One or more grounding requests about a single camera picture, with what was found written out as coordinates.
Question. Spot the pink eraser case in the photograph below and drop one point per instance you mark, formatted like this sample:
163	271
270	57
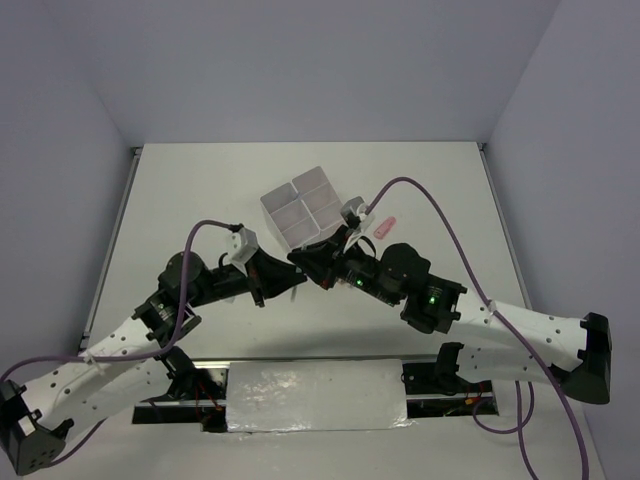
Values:
385	228

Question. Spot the left white divided container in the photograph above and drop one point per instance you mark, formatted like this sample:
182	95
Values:
287	219

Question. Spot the white divided container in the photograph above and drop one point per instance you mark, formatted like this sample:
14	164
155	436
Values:
287	219
321	201

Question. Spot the silver foil sheet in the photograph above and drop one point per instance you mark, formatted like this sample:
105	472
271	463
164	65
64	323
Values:
316	396

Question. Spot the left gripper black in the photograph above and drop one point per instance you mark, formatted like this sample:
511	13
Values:
270	275

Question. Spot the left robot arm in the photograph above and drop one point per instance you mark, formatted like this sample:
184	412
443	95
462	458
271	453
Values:
48	401

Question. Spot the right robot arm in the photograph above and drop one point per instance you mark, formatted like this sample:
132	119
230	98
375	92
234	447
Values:
489	340

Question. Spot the right white divided container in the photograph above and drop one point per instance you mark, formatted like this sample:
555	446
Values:
321	201

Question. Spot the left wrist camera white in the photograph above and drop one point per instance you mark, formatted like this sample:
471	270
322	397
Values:
241	247

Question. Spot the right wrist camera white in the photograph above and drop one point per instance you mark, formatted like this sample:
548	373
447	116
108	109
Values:
355	214

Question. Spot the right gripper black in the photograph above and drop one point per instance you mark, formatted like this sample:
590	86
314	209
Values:
323	260

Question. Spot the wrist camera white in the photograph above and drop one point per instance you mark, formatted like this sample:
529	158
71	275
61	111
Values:
241	247
355	214

